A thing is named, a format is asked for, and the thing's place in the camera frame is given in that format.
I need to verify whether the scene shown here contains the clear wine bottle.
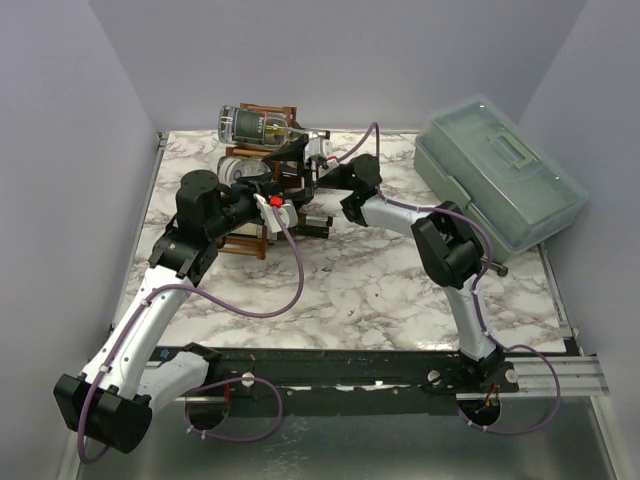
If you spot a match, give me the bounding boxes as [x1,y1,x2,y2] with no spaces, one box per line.
[217,156,271,186]

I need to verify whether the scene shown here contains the translucent green plastic toolbox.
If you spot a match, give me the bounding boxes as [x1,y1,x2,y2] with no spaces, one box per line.
[414,95,588,263]

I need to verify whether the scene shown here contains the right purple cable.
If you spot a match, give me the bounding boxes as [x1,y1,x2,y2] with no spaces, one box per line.
[329,122,564,436]

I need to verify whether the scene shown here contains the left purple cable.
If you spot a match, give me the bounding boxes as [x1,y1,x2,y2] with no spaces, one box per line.
[77,204,306,464]

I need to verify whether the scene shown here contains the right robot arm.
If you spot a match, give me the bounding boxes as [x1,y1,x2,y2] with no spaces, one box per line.
[262,136,505,392]

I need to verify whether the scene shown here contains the green bottle white label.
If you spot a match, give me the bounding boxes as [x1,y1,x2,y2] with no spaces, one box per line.
[218,212,334,246]

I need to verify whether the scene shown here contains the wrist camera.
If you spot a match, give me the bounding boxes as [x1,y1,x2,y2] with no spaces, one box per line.
[304,137,332,170]
[253,194,298,240]

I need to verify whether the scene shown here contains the dark metal crank tool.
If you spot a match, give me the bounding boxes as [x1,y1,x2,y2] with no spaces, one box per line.
[491,263,509,277]

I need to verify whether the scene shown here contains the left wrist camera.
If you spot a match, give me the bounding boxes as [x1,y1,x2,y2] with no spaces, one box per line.
[253,194,298,240]

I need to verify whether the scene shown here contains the purple cable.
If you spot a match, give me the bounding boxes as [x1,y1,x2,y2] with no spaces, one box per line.
[329,122,564,436]
[77,204,306,464]

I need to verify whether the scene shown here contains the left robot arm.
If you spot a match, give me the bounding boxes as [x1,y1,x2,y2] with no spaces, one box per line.
[54,170,297,465]

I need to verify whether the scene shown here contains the black front mounting rail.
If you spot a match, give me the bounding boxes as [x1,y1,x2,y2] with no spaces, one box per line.
[184,343,519,417]

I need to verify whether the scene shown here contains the clear bottle dark label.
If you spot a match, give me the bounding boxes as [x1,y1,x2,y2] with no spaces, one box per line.
[218,103,330,151]

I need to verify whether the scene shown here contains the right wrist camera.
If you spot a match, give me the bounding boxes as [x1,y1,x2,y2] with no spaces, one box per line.
[304,137,332,170]

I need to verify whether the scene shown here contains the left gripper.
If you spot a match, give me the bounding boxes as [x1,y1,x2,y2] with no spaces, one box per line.
[207,172,280,240]

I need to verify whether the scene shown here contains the brown wooden wine rack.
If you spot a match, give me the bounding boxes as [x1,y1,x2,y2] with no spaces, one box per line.
[217,103,297,260]

